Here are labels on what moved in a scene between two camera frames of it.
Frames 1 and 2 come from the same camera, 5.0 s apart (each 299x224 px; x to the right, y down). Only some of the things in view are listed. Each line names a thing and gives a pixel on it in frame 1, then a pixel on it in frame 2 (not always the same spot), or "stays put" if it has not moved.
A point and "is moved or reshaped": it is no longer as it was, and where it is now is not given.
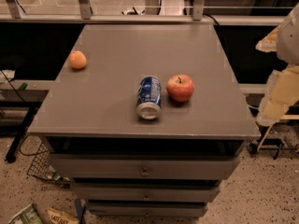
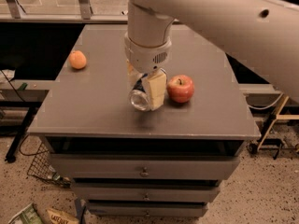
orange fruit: x=78 y=59 stays put
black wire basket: x=40 y=164 stays put
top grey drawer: x=144 y=166 stays put
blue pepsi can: x=149 y=98 is moved or reshaped
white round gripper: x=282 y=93 -> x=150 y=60
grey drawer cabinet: x=146 y=120 stays put
